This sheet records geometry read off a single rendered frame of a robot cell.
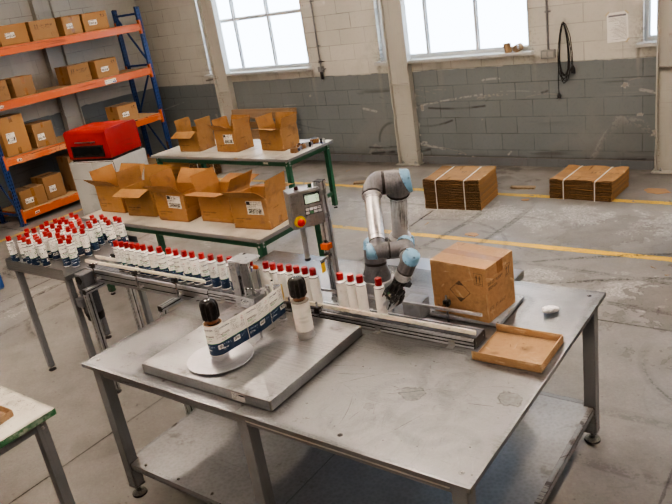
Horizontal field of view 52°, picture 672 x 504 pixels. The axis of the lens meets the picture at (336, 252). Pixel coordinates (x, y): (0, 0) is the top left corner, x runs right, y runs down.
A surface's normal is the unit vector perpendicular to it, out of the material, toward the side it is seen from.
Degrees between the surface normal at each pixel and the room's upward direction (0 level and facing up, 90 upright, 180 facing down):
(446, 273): 90
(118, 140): 90
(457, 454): 0
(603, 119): 90
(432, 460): 0
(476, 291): 90
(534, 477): 1
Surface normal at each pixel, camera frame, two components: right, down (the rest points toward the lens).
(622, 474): -0.15, -0.92
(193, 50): -0.59, 0.37
